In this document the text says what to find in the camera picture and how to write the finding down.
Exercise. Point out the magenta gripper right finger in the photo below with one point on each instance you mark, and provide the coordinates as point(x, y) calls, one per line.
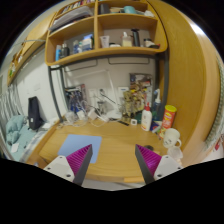
point(153, 166)

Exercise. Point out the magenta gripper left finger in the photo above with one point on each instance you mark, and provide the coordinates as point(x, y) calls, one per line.
point(72, 167)

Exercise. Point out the black computer mouse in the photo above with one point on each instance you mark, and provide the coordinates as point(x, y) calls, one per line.
point(149, 147)

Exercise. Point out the blue mouse pad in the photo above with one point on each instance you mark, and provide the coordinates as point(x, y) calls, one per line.
point(75, 142)

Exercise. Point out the white mug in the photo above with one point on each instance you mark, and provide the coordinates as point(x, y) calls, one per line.
point(171, 138)

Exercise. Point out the white lotion bottle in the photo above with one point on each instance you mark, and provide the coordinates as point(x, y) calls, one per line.
point(146, 118)

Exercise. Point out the small white cube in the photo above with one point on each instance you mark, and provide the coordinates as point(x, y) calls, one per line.
point(133, 122)

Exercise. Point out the red chips can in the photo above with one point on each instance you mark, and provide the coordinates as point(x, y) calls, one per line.
point(168, 118)

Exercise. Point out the blue spray bottle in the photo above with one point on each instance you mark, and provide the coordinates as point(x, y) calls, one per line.
point(156, 104)

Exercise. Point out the black bag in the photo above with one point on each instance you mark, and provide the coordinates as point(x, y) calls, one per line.
point(35, 120)

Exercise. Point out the teal bedding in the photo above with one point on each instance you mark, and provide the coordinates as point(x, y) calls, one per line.
point(18, 134)

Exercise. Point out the brown figurine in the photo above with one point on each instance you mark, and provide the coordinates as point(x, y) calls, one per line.
point(128, 106)

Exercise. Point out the white tube on shelf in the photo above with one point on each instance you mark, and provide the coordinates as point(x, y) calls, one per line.
point(104, 41)

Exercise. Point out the black thermos bottle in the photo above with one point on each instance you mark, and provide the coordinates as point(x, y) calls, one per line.
point(136, 37)

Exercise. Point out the wooden wall shelf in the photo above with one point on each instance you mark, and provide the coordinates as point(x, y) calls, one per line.
point(75, 31)

